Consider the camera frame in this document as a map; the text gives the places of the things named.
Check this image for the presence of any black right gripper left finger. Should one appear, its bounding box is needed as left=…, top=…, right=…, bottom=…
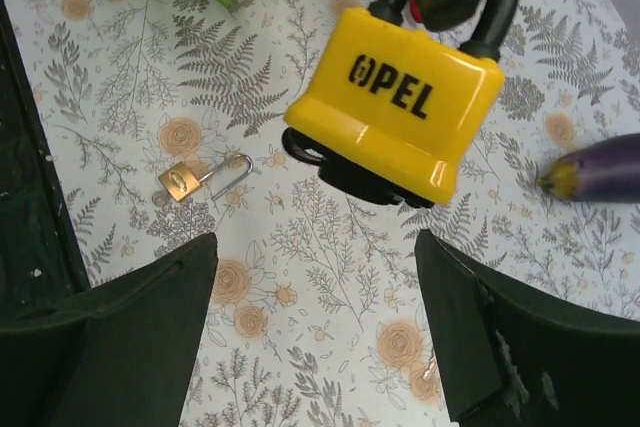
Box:
left=1, top=233, right=218, bottom=426

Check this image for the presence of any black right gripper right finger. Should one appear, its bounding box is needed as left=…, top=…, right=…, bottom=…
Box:
left=414, top=230, right=639, bottom=426

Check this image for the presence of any yellow padlock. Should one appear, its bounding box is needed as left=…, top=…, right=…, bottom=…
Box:
left=282, top=0, right=519, bottom=208

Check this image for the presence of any small brass padlock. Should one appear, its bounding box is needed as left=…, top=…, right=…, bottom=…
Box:
left=157, top=153, right=254, bottom=202

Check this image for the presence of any purple eggplant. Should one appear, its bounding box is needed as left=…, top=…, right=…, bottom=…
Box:
left=537, top=133, right=639, bottom=204

